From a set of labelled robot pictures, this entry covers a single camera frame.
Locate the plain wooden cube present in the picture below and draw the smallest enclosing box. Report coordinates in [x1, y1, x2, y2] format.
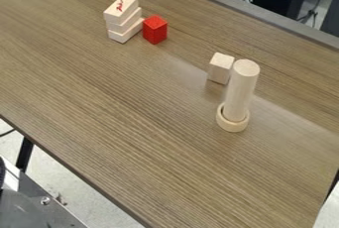
[206, 52, 236, 85]

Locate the wooden ring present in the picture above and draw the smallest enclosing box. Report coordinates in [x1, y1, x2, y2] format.
[214, 102, 252, 133]

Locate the red cube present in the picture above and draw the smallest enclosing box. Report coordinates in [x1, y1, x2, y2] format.
[141, 14, 170, 46]

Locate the wooden block with red mark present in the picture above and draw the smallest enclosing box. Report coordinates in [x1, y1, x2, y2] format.
[101, 0, 141, 26]

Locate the plain flat wooden block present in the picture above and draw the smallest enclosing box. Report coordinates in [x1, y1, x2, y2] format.
[107, 17, 146, 45]
[104, 6, 144, 35]

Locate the wooden cylinder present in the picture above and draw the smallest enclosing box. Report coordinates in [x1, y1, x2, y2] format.
[222, 58, 262, 123]

